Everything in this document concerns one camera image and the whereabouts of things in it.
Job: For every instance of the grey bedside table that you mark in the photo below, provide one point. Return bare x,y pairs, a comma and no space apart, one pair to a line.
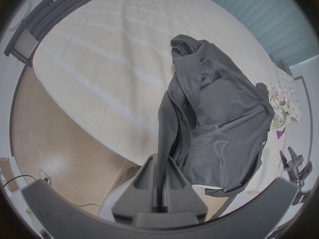
280,62

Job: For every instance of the bed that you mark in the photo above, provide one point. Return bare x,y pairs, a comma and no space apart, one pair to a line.
112,58

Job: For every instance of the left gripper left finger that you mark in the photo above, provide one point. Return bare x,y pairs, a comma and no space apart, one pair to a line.
142,190

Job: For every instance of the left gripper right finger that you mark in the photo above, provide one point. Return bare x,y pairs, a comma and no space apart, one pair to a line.
179,193

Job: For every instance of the white printed pyjama garment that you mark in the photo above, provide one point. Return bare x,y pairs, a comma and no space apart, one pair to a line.
280,108

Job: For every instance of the round white mirror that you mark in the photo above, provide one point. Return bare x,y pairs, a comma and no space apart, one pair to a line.
18,21

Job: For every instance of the white printed pillow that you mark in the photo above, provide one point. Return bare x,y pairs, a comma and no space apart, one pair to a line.
290,91

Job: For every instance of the black T-shirt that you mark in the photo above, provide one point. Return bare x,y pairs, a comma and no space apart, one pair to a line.
219,108

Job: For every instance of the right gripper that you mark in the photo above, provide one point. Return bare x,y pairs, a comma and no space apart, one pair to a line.
302,172

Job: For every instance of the blue-green curtain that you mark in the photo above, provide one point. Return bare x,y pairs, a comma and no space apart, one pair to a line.
274,16

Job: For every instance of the black chest of drawers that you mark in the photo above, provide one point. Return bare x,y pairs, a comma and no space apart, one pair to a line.
42,21

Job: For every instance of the purple satin garment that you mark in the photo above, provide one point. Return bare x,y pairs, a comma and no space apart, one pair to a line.
280,134

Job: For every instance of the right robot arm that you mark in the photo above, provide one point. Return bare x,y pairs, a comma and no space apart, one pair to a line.
301,195

